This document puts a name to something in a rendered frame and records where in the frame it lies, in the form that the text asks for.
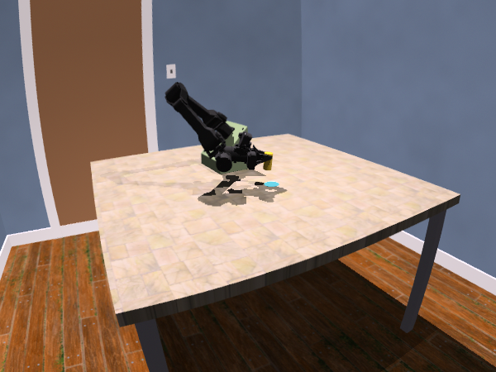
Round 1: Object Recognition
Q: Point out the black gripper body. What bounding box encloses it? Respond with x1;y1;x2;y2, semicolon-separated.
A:
231;142;256;170

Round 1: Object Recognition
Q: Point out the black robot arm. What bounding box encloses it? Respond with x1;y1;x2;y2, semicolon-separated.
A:
165;82;252;172

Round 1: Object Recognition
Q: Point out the yellow cylinder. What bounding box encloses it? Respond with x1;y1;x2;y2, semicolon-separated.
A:
263;152;273;170

